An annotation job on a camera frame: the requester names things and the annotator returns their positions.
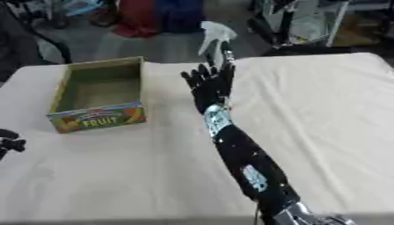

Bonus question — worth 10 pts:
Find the black stand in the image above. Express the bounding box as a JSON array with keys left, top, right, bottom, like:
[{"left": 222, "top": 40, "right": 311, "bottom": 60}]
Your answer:
[{"left": 246, "top": 0, "right": 330, "bottom": 57}]

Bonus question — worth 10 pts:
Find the white metal frame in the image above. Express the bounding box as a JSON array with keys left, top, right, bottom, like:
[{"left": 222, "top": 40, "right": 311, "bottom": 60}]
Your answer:
[{"left": 315, "top": 0, "right": 394, "bottom": 47}]

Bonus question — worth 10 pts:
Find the cardboard box with green inside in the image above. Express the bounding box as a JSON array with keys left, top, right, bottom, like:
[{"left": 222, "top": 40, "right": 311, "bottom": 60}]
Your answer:
[{"left": 46, "top": 55, "right": 150, "bottom": 134}]

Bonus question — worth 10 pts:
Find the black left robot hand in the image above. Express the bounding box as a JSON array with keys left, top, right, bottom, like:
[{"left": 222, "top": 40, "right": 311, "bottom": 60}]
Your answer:
[{"left": 0, "top": 128, "right": 28, "bottom": 162}]

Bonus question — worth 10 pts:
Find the red bag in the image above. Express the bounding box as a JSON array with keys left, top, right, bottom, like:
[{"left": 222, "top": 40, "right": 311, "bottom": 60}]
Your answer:
[{"left": 111, "top": 0, "right": 162, "bottom": 39}]

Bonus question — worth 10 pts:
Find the white spray bottle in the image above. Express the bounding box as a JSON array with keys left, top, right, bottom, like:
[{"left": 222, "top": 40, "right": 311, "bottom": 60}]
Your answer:
[{"left": 197, "top": 20, "right": 239, "bottom": 69}]

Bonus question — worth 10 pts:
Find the blue bag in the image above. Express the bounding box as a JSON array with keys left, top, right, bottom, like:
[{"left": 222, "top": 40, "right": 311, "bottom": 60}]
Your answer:
[{"left": 152, "top": 0, "right": 207, "bottom": 34}]

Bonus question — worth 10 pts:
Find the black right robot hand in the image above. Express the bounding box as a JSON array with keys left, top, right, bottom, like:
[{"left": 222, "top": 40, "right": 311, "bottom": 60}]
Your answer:
[{"left": 179, "top": 40, "right": 239, "bottom": 114}]

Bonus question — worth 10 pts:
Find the black chair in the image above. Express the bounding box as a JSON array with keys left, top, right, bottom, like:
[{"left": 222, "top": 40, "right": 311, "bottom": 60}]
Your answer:
[{"left": 0, "top": 0, "right": 74, "bottom": 83}]

